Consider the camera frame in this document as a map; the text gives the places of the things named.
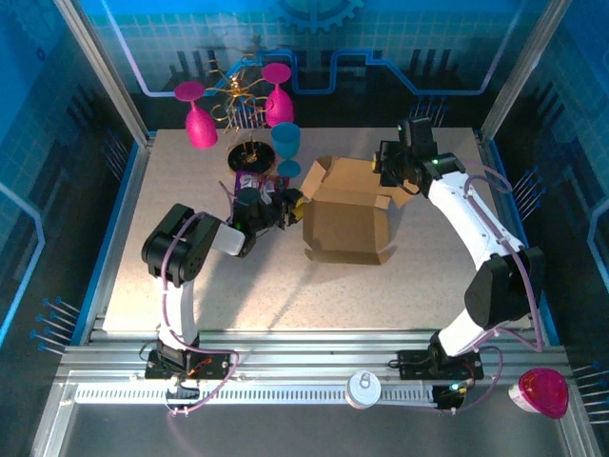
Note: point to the aluminium frame rail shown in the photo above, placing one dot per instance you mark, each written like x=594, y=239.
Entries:
x=309, y=354

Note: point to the blue plastic goblet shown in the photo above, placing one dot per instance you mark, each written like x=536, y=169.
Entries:
x=285, y=138

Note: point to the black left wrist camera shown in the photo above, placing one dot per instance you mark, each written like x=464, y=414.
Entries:
x=249, y=199

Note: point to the brown cardboard box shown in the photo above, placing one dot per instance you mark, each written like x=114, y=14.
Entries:
x=347, y=224

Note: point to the black circuit board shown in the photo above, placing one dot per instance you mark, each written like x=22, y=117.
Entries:
x=452, y=397

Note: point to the pink bowl with white rim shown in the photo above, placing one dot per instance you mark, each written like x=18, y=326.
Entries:
x=542, y=392

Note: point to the pink plastic wine glass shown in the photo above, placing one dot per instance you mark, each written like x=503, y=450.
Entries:
x=280, y=109
x=200, y=128

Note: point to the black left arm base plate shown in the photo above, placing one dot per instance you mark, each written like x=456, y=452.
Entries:
x=214, y=366

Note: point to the purple snack bag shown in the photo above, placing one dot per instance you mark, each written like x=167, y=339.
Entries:
x=249, y=180

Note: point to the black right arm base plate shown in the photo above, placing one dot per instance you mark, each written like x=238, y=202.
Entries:
x=414, y=364

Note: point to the aluminium frame post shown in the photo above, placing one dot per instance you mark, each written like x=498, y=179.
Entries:
x=514, y=71
x=106, y=71

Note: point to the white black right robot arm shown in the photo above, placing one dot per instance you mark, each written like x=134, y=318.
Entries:
x=457, y=209

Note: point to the white tin can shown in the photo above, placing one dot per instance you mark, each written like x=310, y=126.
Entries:
x=363, y=390

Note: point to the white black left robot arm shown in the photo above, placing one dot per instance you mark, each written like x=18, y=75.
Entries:
x=181, y=309

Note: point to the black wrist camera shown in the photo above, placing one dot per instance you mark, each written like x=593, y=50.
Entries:
x=416, y=135
x=249, y=199

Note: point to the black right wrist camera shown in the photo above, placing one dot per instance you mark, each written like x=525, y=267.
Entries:
x=416, y=135

